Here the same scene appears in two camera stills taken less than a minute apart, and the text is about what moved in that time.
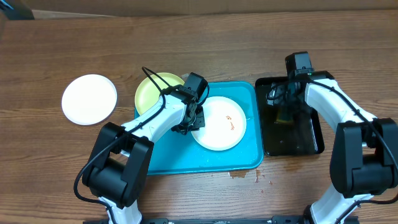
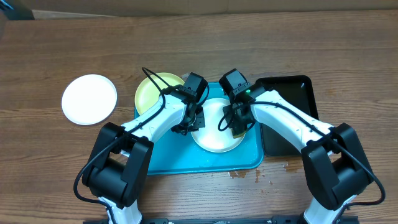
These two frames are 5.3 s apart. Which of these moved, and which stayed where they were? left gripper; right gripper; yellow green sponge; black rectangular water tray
Moved: yellow green sponge; right gripper
Stayed: black rectangular water tray; left gripper
